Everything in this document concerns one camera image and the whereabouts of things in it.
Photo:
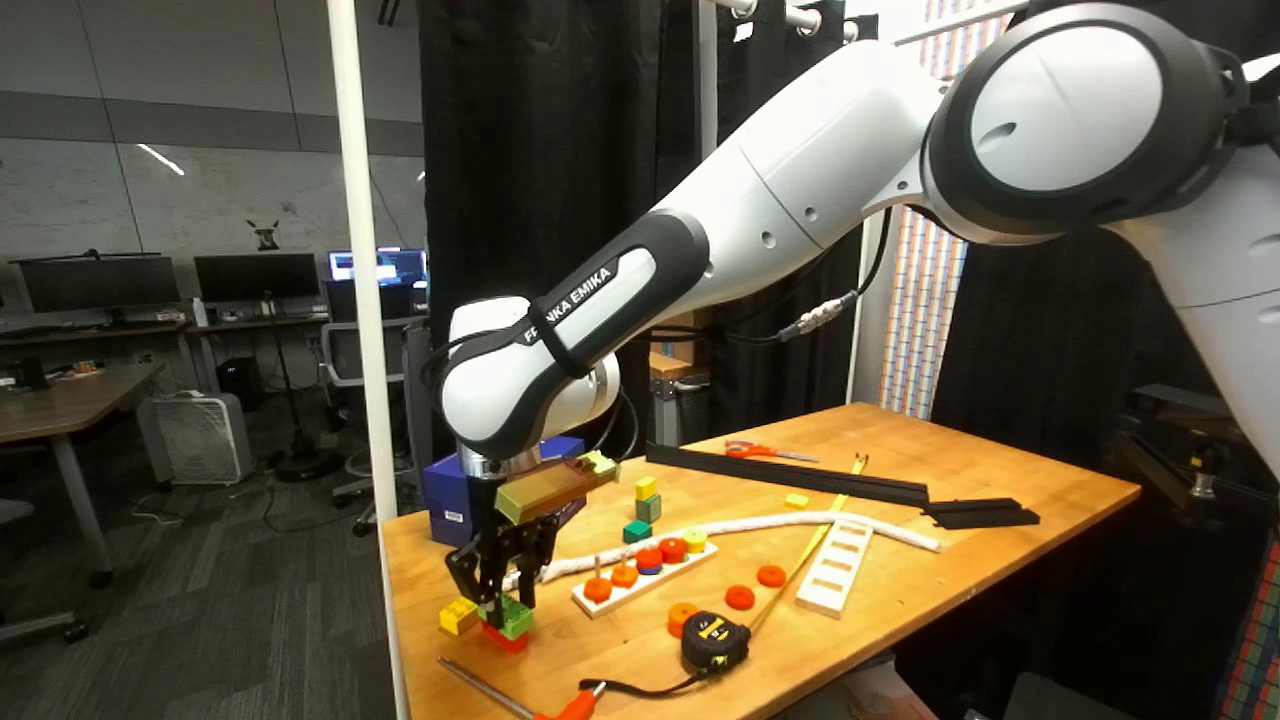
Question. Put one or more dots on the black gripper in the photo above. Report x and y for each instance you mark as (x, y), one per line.
(505, 545)

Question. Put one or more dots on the green block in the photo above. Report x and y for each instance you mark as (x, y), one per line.
(515, 618)

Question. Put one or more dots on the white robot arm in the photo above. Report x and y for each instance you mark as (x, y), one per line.
(1079, 116)

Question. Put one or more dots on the orange red block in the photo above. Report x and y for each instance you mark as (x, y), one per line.
(495, 638)

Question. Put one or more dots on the yellow lego block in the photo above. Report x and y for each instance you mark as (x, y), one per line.
(459, 618)

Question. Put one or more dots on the yellow flat block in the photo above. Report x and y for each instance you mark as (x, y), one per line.
(797, 501)

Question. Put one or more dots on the blue box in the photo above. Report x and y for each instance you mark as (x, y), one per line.
(446, 499)

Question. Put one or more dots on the yellow green stacked blocks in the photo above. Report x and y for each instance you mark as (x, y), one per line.
(647, 499)

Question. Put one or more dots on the white peg board with discs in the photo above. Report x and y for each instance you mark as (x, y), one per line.
(639, 571)

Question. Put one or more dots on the orange disc by tape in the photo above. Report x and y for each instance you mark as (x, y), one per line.
(678, 618)

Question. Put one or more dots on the black yellow tape measure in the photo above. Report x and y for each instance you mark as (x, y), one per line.
(713, 646)

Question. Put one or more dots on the red disc near tape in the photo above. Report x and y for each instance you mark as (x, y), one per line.
(739, 599)

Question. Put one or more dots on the red disc near tray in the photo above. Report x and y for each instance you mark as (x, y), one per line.
(768, 576)

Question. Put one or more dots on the white wooden slotted tray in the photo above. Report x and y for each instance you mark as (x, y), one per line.
(832, 566)

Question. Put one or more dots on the black bar on table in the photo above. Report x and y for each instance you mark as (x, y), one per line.
(911, 493)

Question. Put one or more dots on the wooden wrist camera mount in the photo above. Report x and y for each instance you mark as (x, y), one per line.
(552, 485)

